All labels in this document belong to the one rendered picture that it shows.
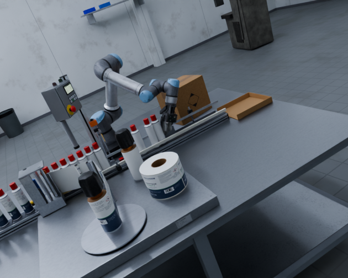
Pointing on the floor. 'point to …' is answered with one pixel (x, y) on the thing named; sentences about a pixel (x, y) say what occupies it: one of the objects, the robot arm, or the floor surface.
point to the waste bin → (9, 123)
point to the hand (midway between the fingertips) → (165, 132)
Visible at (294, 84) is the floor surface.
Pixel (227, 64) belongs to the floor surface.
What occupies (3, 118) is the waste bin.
